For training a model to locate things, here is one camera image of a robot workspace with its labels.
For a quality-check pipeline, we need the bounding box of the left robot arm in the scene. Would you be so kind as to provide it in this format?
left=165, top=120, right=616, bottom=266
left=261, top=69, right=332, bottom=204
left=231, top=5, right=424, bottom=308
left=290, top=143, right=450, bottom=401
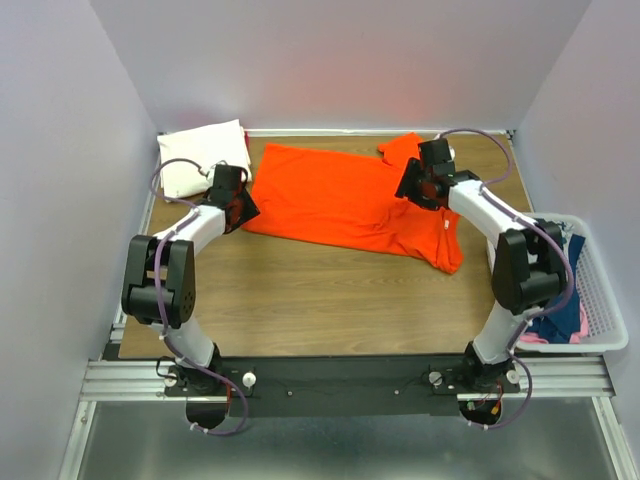
left=121, top=162, right=260, bottom=395

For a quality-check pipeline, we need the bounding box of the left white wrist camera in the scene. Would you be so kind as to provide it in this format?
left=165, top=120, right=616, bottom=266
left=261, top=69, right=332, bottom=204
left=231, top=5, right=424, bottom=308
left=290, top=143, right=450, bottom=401
left=199, top=165, right=216, bottom=177

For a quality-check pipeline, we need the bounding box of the white plastic basket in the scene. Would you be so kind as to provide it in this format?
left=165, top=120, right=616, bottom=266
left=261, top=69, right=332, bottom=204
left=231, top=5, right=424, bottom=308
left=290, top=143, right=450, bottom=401
left=484, top=212, right=630, bottom=357

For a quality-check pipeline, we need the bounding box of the folded white t shirt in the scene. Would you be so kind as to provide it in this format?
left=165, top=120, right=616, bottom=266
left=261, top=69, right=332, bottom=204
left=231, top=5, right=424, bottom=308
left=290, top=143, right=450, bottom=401
left=157, top=119, right=252, bottom=198

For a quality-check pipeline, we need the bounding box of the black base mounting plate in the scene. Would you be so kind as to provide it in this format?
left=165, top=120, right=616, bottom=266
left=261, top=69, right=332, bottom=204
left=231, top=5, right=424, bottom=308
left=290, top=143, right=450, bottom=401
left=156, top=354, right=520, bottom=432

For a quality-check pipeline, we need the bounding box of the navy patterned t shirt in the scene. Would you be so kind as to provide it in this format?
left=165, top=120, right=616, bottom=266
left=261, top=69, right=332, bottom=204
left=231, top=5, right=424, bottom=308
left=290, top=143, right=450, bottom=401
left=527, top=219, right=587, bottom=345

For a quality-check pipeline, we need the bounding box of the folded red t shirt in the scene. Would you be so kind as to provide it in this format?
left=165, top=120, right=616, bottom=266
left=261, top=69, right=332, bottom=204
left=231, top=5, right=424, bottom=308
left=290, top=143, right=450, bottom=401
left=242, top=127, right=251, bottom=166

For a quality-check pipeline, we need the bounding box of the pink t shirt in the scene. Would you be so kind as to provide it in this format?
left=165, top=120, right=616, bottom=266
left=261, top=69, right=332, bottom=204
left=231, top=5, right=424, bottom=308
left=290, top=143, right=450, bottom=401
left=520, top=304, right=589, bottom=344

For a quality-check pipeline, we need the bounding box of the orange t shirt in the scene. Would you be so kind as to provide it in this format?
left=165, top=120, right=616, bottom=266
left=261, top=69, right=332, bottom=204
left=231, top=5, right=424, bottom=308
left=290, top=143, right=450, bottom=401
left=244, top=133, right=464, bottom=274

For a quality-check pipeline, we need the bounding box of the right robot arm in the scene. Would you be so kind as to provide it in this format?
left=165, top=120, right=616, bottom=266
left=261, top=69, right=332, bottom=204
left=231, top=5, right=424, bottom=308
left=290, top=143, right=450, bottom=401
left=396, top=136, right=575, bottom=392

